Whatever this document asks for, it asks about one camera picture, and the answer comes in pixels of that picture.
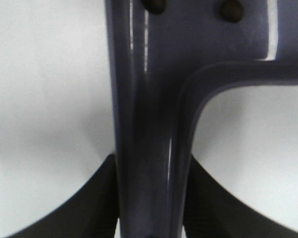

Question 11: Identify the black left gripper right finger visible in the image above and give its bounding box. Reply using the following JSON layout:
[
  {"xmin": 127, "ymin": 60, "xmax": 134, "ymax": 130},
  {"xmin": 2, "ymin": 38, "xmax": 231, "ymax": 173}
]
[{"xmin": 183, "ymin": 158, "xmax": 298, "ymax": 238}]

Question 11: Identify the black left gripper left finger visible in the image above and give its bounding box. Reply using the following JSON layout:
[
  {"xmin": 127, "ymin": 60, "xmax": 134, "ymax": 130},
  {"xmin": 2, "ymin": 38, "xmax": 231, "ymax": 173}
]
[{"xmin": 12, "ymin": 154, "xmax": 119, "ymax": 238}]

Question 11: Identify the purple plastic dustpan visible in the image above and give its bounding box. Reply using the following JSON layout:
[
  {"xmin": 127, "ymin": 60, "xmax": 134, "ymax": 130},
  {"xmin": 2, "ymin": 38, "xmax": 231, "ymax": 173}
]
[{"xmin": 105, "ymin": 0, "xmax": 298, "ymax": 238}]

